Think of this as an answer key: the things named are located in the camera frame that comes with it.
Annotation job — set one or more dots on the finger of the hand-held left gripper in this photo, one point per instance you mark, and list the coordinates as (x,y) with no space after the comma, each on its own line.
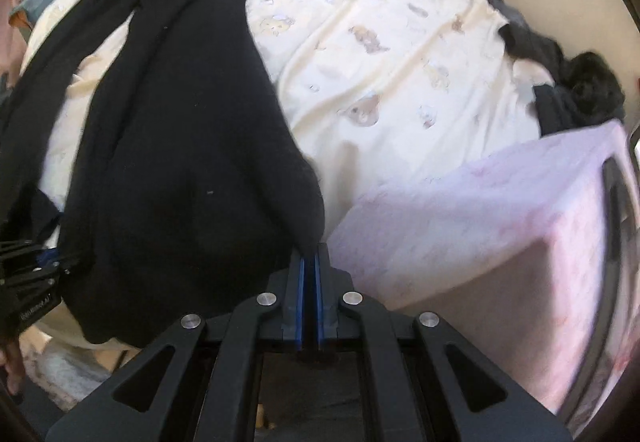
(45,278)
(35,256)

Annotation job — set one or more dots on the person's left hand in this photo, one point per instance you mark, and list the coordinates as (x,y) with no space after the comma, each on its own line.
(12,364)

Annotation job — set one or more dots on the cream bear print duvet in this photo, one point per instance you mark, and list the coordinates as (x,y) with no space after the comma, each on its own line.
(400,72)

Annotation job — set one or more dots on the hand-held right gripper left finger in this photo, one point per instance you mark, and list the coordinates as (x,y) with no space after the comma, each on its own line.
(300,302)

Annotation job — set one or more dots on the pink curtain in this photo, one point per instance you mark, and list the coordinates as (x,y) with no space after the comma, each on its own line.
(10,32)

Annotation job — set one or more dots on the pile of dark clothes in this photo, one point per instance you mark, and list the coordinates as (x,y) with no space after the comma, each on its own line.
(590,82)

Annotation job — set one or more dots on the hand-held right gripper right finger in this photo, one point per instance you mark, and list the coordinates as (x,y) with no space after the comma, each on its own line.
(320,302)

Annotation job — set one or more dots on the black pants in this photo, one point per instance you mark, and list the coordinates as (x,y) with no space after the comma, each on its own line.
(175,172)

